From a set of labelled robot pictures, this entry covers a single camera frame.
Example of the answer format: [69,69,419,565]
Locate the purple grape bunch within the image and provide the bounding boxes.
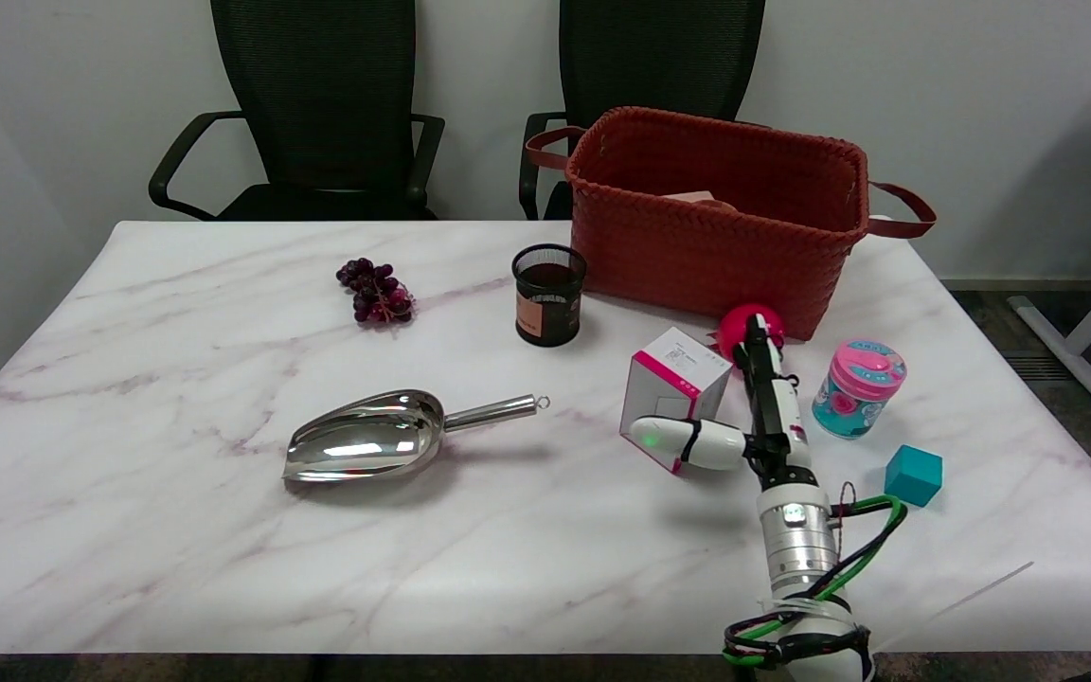
[335,257,416,327]

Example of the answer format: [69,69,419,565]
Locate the teal cube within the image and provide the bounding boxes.
[884,444,944,508]

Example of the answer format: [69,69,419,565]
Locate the black mesh office chair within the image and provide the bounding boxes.
[519,0,766,222]
[148,0,447,223]

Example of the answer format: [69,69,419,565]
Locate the white desk leg frame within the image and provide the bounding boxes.
[1008,244,1091,424]

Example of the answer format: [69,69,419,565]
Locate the tan object inside basket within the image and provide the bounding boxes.
[659,189,741,215]

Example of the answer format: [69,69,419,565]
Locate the pink ball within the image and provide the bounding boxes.
[716,303,786,362]

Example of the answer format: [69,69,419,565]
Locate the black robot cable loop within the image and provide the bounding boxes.
[722,496,904,670]

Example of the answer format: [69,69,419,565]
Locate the red woven basket with handles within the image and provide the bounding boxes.
[525,106,938,342]

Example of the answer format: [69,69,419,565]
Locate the white paper box pink edges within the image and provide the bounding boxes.
[619,327,734,475]

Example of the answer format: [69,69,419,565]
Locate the black mesh pen cup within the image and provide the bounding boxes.
[511,243,588,348]

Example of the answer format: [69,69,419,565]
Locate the shiny metal scoop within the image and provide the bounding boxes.
[282,388,552,485]

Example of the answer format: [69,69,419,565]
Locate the green robot cable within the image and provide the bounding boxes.
[724,494,909,666]

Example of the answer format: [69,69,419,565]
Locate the pink teal printed cup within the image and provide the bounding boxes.
[812,339,908,440]

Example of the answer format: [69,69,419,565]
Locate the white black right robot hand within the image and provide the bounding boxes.
[628,313,818,492]

